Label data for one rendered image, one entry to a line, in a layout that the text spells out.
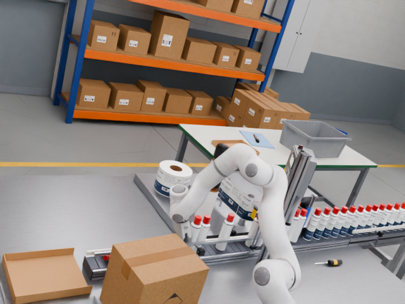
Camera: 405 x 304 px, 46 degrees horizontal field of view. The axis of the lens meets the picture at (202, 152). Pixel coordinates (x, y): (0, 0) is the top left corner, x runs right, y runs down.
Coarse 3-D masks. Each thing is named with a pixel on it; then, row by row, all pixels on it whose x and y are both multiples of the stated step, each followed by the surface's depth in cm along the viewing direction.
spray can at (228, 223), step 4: (228, 216) 235; (232, 216) 234; (224, 220) 237; (228, 220) 235; (232, 220) 236; (224, 224) 236; (228, 224) 235; (232, 224) 236; (224, 228) 236; (228, 228) 236; (232, 228) 238; (220, 232) 239; (224, 232) 237; (228, 232) 237; (220, 236) 239; (224, 236) 238; (228, 236) 239; (216, 244) 241; (220, 244) 240; (224, 244) 240; (216, 248) 241; (220, 248) 240; (224, 248) 241
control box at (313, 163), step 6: (294, 150) 230; (300, 150) 230; (306, 150) 233; (312, 150) 236; (312, 156) 227; (288, 162) 235; (294, 162) 222; (312, 162) 221; (312, 168) 222; (306, 174) 223; (312, 174) 223; (306, 180) 224; (300, 186) 226; (306, 186) 225; (300, 192) 227
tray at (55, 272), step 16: (16, 256) 200; (32, 256) 204; (48, 256) 208; (64, 256) 211; (16, 272) 194; (32, 272) 197; (48, 272) 200; (64, 272) 202; (80, 272) 205; (16, 288) 186; (32, 288) 189; (48, 288) 191; (64, 288) 194; (80, 288) 192
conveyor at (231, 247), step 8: (304, 240) 276; (312, 240) 278; (320, 240) 281; (328, 240) 284; (336, 240) 287; (208, 248) 241; (232, 248) 247; (240, 248) 249; (248, 248) 251; (96, 256) 210; (96, 264) 205; (104, 264) 207
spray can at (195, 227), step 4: (196, 216) 225; (200, 216) 226; (196, 220) 224; (200, 220) 224; (192, 224) 225; (196, 224) 225; (200, 224) 226; (192, 228) 225; (196, 228) 224; (200, 228) 226; (192, 232) 225; (196, 232) 225; (188, 236) 227; (192, 236) 226; (196, 236) 227; (188, 240) 227; (192, 240) 227; (196, 240) 228; (192, 248) 229
